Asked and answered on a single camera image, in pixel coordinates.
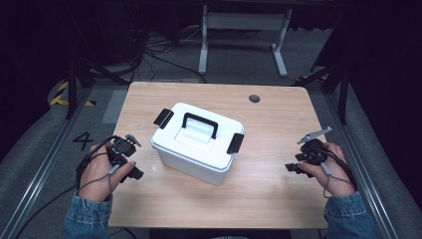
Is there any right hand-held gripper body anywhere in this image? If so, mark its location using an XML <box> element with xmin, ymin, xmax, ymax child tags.
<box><xmin>295</xmin><ymin>125</ymin><xmax>333</xmax><ymax>167</ymax></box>

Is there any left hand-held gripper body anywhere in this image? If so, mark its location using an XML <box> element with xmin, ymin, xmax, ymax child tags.
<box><xmin>105</xmin><ymin>132</ymin><xmax>143</xmax><ymax>167</ymax></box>

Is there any white plastic storage box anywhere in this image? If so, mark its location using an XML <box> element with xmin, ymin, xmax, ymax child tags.
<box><xmin>150</xmin><ymin>102</ymin><xmax>246</xmax><ymax>186</ymax></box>

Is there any person's right hand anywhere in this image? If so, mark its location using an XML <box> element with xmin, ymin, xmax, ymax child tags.
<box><xmin>297</xmin><ymin>141</ymin><xmax>356</xmax><ymax>198</ymax></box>

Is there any person's left hand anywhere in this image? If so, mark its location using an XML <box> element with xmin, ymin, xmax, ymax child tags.
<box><xmin>77</xmin><ymin>142</ymin><xmax>136</xmax><ymax>203</ymax></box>

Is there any black box latch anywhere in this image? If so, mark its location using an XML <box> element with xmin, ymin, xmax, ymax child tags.
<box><xmin>226</xmin><ymin>132</ymin><xmax>246</xmax><ymax>155</ymax></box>
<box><xmin>152</xmin><ymin>108</ymin><xmax>175</xmax><ymax>130</ymax></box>

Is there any black tripod stand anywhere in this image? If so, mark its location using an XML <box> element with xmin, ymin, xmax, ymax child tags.
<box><xmin>65</xmin><ymin>54</ymin><xmax>131</xmax><ymax>120</ymax></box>
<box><xmin>294</xmin><ymin>62</ymin><xmax>350</xmax><ymax>126</ymax></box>

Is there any grey right gripper cable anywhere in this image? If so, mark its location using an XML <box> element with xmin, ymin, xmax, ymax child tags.
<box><xmin>319</xmin><ymin>161</ymin><xmax>348</xmax><ymax>200</ymax></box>

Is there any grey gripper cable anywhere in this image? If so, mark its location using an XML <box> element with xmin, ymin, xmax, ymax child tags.
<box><xmin>77</xmin><ymin>163</ymin><xmax>121</xmax><ymax>201</ymax></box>
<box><xmin>319</xmin><ymin>161</ymin><xmax>348</xmax><ymax>200</ymax></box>

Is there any grey left gripper cable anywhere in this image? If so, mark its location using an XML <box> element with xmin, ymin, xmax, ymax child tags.
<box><xmin>77</xmin><ymin>163</ymin><xmax>121</xmax><ymax>201</ymax></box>

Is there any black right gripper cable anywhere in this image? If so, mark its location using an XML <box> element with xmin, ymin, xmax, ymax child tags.
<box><xmin>316</xmin><ymin>148</ymin><xmax>359</xmax><ymax>192</ymax></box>

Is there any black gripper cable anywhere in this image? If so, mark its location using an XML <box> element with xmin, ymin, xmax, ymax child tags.
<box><xmin>14</xmin><ymin>134</ymin><xmax>117</xmax><ymax>239</ymax></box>
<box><xmin>316</xmin><ymin>148</ymin><xmax>359</xmax><ymax>192</ymax></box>

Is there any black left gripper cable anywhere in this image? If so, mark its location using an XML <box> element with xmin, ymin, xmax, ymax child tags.
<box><xmin>14</xmin><ymin>134</ymin><xmax>117</xmax><ymax>239</ymax></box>

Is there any black cable under table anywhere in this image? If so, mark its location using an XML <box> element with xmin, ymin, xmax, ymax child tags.
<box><xmin>108</xmin><ymin>226</ymin><xmax>138</xmax><ymax>239</ymax></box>

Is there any black box carry handle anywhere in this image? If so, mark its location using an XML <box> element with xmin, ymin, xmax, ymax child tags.
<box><xmin>181</xmin><ymin>112</ymin><xmax>220</xmax><ymax>140</ymax></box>

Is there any bundle of black floor cables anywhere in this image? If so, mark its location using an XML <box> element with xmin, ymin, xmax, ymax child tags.
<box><xmin>130</xmin><ymin>28</ymin><xmax>208</xmax><ymax>85</ymax></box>

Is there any white metal desk frame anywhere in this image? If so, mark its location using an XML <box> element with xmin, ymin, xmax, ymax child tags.
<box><xmin>197</xmin><ymin>4</ymin><xmax>294</xmax><ymax>79</ymax></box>

